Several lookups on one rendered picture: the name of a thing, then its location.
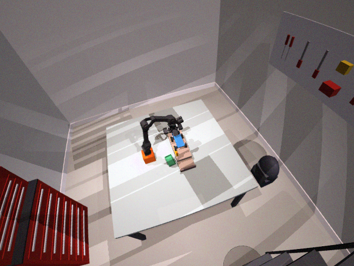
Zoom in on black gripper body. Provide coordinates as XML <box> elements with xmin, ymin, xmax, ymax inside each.
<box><xmin>163</xmin><ymin>124</ymin><xmax>183</xmax><ymax>135</ymax></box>

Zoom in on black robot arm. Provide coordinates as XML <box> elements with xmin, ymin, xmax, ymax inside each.
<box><xmin>140</xmin><ymin>115</ymin><xmax>184</xmax><ymax>157</ymax></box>

